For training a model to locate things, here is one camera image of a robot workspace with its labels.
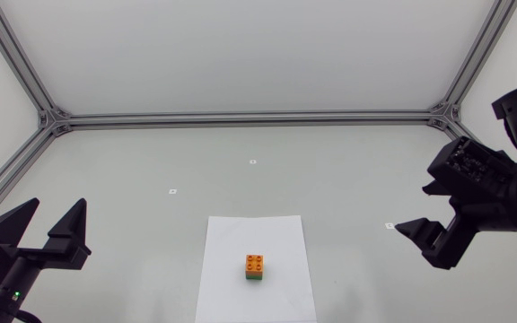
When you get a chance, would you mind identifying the white paper sheet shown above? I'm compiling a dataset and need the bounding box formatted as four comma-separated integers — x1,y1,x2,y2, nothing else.
194,214,318,323

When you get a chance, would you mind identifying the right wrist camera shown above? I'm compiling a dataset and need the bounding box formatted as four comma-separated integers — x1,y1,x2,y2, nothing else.
426,135,517,204

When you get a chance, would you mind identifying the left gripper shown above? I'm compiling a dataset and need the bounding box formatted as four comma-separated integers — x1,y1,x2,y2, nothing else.
0,197,92,312

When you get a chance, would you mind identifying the orange toy brick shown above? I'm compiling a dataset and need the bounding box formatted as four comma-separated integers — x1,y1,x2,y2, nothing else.
244,253,265,275

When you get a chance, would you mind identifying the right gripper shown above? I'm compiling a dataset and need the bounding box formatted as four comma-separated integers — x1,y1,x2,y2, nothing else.
394,179,517,271

